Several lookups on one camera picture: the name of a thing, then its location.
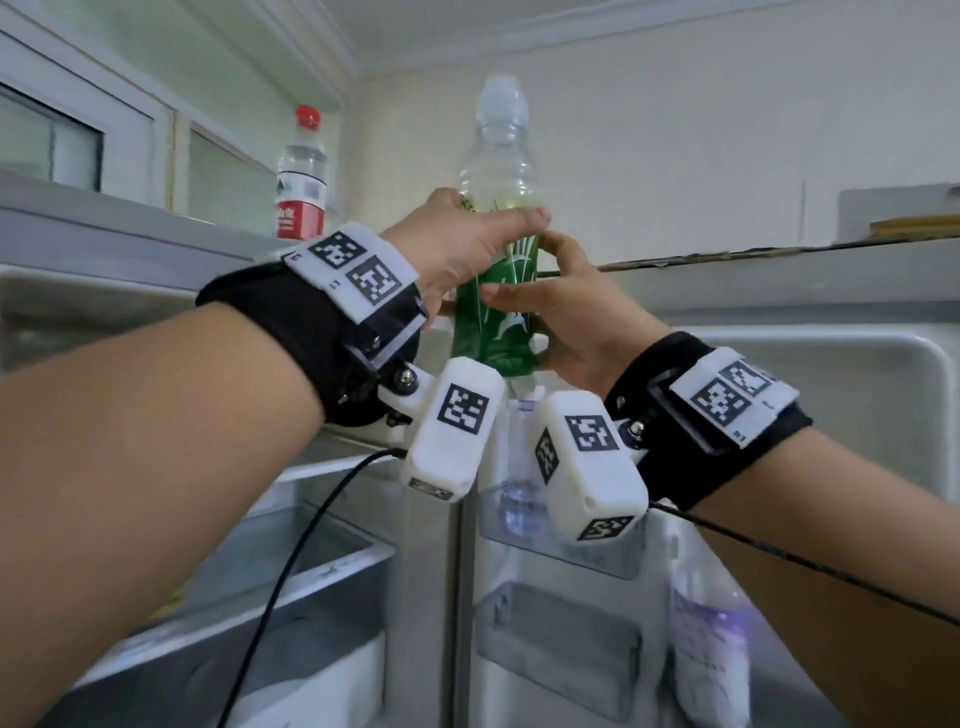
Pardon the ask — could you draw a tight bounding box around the person's right hand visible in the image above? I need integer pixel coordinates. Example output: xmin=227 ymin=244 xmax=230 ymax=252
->
xmin=479 ymin=231 xmax=673 ymax=399

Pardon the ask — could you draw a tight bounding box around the person's left hand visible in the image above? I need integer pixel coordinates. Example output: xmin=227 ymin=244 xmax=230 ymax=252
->
xmin=381 ymin=187 xmax=553 ymax=326

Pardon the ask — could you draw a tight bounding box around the green label clear plastic bottle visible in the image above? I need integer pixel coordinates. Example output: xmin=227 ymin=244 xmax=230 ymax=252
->
xmin=450 ymin=73 xmax=553 ymax=380

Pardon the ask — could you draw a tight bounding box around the person's left forearm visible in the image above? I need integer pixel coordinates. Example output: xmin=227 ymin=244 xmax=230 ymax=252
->
xmin=0 ymin=301 xmax=328 ymax=728

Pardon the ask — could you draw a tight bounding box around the person's right forearm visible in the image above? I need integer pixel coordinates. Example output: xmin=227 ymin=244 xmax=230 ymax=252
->
xmin=688 ymin=426 xmax=960 ymax=728

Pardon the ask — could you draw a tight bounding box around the white marker plate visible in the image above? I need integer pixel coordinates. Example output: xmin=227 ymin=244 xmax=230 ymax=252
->
xmin=282 ymin=221 xmax=422 ymax=325
xmin=669 ymin=345 xmax=801 ymax=450

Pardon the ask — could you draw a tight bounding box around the small clear bottle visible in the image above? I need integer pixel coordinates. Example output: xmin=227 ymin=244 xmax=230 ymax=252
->
xmin=501 ymin=381 xmax=550 ymax=538

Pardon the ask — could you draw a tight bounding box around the red label water bottle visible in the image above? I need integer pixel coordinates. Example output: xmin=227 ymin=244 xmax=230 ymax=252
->
xmin=275 ymin=105 xmax=330 ymax=242

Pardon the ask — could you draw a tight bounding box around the clear door shelf bin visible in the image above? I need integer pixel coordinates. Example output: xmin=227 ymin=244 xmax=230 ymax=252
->
xmin=475 ymin=450 xmax=651 ymax=581
xmin=473 ymin=580 xmax=645 ymax=724

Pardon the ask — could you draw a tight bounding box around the grey refrigerator door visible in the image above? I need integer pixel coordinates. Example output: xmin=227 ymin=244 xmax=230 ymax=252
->
xmin=453 ymin=238 xmax=960 ymax=728

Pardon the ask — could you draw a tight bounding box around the clear refrigerator drawer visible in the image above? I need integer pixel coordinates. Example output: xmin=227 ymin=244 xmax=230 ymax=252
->
xmin=71 ymin=501 xmax=398 ymax=695

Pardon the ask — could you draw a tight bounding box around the white plastic bag purple print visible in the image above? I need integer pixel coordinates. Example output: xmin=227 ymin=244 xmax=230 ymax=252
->
xmin=664 ymin=517 xmax=753 ymax=728

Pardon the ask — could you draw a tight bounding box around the flat brown cardboard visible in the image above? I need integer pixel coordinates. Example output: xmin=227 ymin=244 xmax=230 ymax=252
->
xmin=868 ymin=213 xmax=960 ymax=243

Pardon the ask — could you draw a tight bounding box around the grey refrigerator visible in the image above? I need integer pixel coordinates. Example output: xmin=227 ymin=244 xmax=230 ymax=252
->
xmin=0 ymin=168 xmax=470 ymax=728

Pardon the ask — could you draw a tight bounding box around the white framed window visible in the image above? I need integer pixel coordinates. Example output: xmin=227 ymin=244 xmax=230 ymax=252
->
xmin=0 ymin=30 xmax=280 ymax=238

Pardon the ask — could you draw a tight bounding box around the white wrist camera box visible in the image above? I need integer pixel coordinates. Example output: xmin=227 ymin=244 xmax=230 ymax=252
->
xmin=399 ymin=356 xmax=508 ymax=504
xmin=528 ymin=389 xmax=651 ymax=545

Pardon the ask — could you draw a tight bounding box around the black wrist strap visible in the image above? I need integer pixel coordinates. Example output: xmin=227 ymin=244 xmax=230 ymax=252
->
xmin=603 ymin=331 xmax=814 ymax=513
xmin=195 ymin=258 xmax=429 ymax=429

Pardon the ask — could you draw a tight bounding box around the black cable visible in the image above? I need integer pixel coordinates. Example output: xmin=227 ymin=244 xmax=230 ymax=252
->
xmin=648 ymin=500 xmax=960 ymax=629
xmin=216 ymin=447 xmax=408 ymax=728

